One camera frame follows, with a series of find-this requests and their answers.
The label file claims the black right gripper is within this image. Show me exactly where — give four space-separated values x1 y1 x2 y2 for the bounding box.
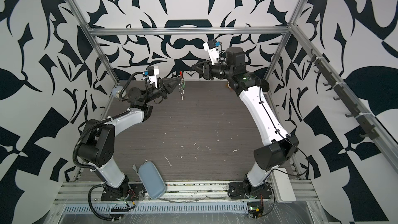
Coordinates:
193 60 235 83

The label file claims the red handled keyring tool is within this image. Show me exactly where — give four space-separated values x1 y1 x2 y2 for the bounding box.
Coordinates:
179 71 186 101

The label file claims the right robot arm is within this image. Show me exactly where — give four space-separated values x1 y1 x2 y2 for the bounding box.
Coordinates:
192 42 299 188

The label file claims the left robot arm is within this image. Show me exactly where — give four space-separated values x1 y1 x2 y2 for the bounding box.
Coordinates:
72 77 181 189

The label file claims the blue grey glasses case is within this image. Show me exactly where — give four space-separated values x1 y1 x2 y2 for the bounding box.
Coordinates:
132 161 166 199

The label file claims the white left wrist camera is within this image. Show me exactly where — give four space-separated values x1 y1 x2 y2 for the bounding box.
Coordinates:
144 66 160 88

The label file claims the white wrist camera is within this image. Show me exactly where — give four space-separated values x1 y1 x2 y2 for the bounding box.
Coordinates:
144 66 160 88
203 39 221 65

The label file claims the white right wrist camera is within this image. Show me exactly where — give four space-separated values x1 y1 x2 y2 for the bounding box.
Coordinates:
203 39 221 65

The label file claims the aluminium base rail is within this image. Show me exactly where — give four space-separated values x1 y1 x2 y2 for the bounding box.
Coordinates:
54 180 319 204

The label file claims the white box on rail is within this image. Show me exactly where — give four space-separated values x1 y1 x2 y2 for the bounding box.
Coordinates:
271 168 296 203

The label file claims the wall coat hook rack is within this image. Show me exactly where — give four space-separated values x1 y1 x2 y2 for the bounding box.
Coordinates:
307 48 380 140

